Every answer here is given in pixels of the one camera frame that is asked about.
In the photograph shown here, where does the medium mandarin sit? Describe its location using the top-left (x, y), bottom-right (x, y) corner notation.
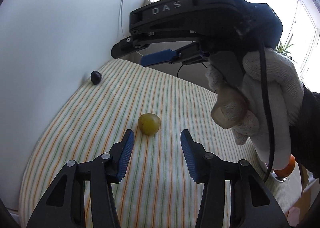
top-left (274, 155), bottom-right (296, 178)

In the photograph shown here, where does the white gloved right hand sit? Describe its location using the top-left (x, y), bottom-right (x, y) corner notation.
top-left (204, 47), bottom-right (305, 170)

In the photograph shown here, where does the striped tablecloth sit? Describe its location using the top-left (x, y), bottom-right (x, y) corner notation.
top-left (18, 58), bottom-right (304, 228)

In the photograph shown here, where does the green grape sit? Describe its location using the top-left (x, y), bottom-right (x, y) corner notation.
top-left (138, 114), bottom-right (161, 136)

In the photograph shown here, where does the potted spider plant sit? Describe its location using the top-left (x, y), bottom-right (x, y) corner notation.
top-left (275, 33), bottom-right (296, 63)

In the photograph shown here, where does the black cable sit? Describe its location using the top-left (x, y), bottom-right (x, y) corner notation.
top-left (176, 62), bottom-right (208, 78)

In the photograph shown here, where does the dark stone by wall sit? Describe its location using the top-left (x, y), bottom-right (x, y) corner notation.
top-left (90, 71), bottom-right (103, 85)

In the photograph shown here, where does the white cable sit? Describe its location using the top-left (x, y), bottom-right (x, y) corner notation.
top-left (119, 0), bottom-right (144, 57)

